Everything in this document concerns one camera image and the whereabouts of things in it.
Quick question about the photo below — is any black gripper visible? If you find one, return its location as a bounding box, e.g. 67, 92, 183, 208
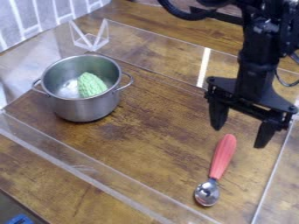
204, 58, 298, 149

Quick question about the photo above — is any pink handled metal spoon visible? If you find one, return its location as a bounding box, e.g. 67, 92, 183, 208
193, 134, 237, 207

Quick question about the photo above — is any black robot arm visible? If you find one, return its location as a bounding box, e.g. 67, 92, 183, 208
205, 0, 299, 148

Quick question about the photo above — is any green bumpy toy vegetable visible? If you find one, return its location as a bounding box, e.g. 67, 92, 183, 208
77, 72, 108, 98

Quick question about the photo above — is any stainless steel pot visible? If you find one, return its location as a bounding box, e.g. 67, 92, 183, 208
32, 54, 135, 123

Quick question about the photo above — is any blue object at corner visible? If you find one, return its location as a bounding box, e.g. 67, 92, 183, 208
4, 214, 33, 224

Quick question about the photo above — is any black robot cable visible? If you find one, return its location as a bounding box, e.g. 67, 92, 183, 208
156, 0, 299, 88

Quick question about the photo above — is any clear acrylic corner bracket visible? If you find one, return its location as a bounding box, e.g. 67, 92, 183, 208
69, 19, 109, 52

